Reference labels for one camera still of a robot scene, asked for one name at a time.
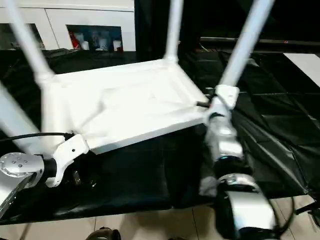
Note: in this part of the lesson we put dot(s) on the white plastic table top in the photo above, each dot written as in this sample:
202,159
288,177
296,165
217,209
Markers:
125,105

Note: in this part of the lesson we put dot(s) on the black work mat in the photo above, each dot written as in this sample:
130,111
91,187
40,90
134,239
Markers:
262,125

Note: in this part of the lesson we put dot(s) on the dark brown rounded object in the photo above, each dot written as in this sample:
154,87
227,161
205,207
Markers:
103,235

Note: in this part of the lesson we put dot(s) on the large black case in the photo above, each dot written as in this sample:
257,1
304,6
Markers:
212,17

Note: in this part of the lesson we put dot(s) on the long grey metal bar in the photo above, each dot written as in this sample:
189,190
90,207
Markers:
275,40

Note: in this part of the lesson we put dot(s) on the white flat box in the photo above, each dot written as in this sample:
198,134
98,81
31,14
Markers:
305,67

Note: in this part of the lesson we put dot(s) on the black tripod stand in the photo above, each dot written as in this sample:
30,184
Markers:
308,208

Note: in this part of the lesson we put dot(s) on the white glass-door cabinet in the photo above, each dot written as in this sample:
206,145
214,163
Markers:
75,17

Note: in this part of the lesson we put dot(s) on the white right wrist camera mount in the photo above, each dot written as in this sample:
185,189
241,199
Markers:
225,95

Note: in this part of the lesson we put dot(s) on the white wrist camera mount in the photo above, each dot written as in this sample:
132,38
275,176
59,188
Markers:
70,152
225,95

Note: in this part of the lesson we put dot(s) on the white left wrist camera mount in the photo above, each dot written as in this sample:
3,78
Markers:
70,152

